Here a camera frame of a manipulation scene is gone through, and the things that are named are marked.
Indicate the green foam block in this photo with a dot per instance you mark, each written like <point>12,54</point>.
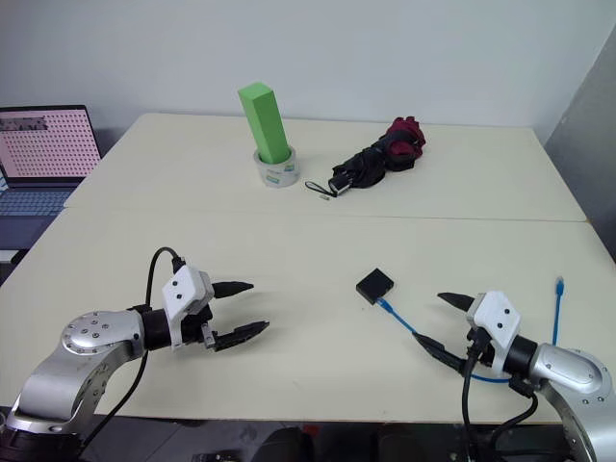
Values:
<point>264,120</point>

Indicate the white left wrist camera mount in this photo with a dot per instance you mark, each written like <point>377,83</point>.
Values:
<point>186,289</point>

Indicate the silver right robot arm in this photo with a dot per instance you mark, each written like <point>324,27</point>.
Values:
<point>570,375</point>

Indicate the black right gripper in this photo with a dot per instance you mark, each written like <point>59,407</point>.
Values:
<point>487,357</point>

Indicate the dark rounded shape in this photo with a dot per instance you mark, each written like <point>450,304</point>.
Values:
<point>291,445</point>

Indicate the clear packing tape roll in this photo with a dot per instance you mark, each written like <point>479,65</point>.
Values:
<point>277,176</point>

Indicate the grey wall panel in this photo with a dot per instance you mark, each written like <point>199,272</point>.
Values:
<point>592,144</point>

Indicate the small black square box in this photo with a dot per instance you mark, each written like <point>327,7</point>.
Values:
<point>375,285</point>

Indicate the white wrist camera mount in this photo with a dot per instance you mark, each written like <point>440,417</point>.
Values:
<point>186,289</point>
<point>500,317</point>

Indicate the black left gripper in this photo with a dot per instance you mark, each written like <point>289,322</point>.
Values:
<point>192,332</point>

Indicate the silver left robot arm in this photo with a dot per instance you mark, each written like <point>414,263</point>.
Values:
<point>86,339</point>

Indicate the open laptop with pink screen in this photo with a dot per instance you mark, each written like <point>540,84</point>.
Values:
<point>48,144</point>

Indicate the black and red folded umbrella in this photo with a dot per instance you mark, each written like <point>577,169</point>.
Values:
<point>368,163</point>

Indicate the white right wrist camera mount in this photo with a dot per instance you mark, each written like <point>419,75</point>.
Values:
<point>500,317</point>

